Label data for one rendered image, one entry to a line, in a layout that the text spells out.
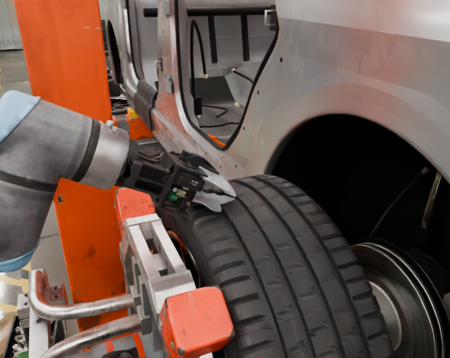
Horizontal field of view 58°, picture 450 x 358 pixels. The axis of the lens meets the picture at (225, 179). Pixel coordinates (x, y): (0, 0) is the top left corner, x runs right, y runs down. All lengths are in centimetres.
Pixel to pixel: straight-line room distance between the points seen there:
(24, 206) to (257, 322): 33
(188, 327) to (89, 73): 62
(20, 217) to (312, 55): 59
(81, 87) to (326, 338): 70
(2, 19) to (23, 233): 1302
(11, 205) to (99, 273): 65
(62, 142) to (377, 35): 49
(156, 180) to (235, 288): 19
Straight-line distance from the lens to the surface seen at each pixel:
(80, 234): 110
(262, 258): 62
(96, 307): 78
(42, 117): 55
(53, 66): 96
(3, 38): 1357
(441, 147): 63
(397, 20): 68
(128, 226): 77
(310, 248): 65
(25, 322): 94
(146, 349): 82
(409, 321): 94
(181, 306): 53
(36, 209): 56
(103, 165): 56
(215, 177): 67
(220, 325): 53
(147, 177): 58
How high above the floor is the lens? 151
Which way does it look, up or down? 25 degrees down
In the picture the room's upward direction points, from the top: straight up
